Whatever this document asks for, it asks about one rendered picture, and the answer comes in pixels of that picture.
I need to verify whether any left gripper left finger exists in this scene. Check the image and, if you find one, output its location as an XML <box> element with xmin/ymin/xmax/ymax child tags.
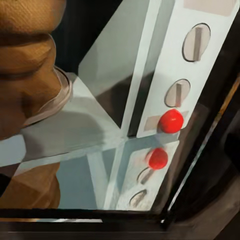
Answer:
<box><xmin>0</xmin><ymin>133</ymin><xmax>28</xmax><ymax>197</ymax></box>

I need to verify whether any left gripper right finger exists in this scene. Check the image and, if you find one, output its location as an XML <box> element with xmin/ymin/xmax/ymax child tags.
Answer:
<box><xmin>224</xmin><ymin>132</ymin><xmax>240</xmax><ymax>173</ymax></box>

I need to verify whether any microwave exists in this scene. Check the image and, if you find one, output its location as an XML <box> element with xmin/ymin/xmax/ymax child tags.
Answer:
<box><xmin>0</xmin><ymin>0</ymin><xmax>240</xmax><ymax>240</ymax></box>

